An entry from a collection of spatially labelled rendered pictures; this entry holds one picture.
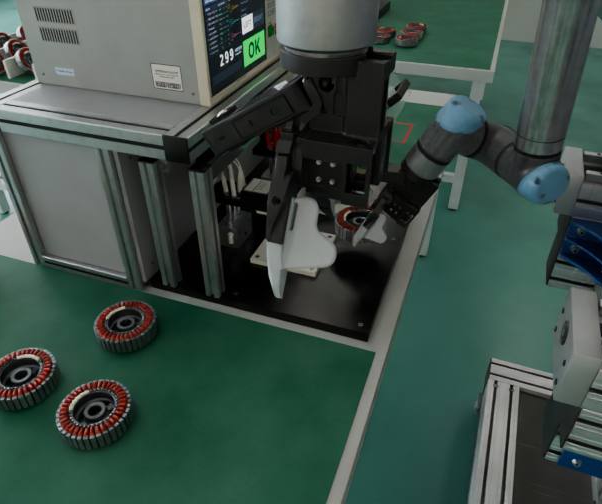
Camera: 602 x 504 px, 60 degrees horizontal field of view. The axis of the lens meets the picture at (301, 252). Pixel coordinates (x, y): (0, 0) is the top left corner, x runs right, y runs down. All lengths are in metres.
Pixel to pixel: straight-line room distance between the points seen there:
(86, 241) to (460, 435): 1.28
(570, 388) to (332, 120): 0.49
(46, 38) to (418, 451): 1.47
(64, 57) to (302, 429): 0.81
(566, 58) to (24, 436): 0.99
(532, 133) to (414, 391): 1.19
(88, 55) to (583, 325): 0.94
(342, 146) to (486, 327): 1.84
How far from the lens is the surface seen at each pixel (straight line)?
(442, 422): 1.85
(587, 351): 0.73
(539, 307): 2.38
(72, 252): 1.22
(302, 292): 1.06
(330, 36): 0.38
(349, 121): 0.42
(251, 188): 1.10
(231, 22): 1.04
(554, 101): 0.90
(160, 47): 1.00
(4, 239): 1.43
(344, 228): 1.11
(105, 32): 1.06
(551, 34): 0.87
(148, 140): 0.91
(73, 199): 1.12
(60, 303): 1.17
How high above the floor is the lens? 1.46
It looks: 36 degrees down
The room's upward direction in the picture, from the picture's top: straight up
